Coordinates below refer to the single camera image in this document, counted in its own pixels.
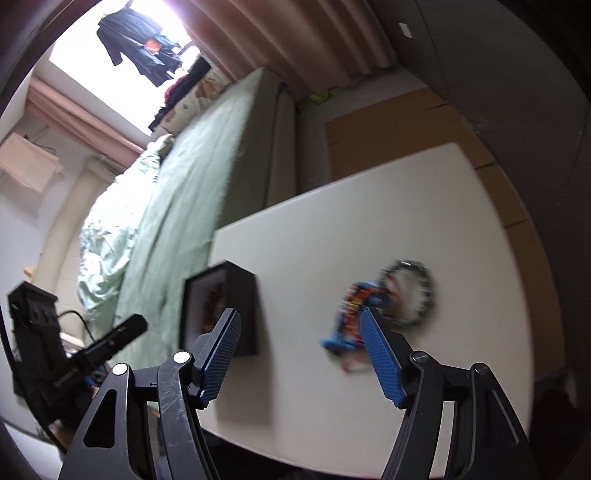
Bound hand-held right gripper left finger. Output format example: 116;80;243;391
58;308;243;480

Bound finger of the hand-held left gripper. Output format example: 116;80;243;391
84;314;149;370

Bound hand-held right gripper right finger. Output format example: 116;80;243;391
359;308;532;480

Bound black cardboard box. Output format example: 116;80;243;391
182;261;259;357

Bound multicolour bracelet with blue tassel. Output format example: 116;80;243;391
321;281;394;374

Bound grey bead bracelet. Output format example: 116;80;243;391
379;259;437;330

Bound pale green floral quilt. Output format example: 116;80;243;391
76;138;175;319

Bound beige headboard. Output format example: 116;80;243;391
34;157;117;296

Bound white side table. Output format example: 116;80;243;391
198;142;548;478

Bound bed with green sheet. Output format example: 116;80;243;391
76;67;297;352

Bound narrow pink curtain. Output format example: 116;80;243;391
25;76;147;160

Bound flat brown cardboard sheet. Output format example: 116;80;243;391
325;88;546;296

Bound floral cushion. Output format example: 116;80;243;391
157;65;232;136

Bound pile of dark clothes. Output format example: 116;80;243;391
148;53;214;133

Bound hanging dark clothes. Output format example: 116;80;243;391
96;7;197;86

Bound wide pink curtain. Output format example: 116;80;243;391
185;0;403;94

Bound black cable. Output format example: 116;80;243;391
56;310;93;346

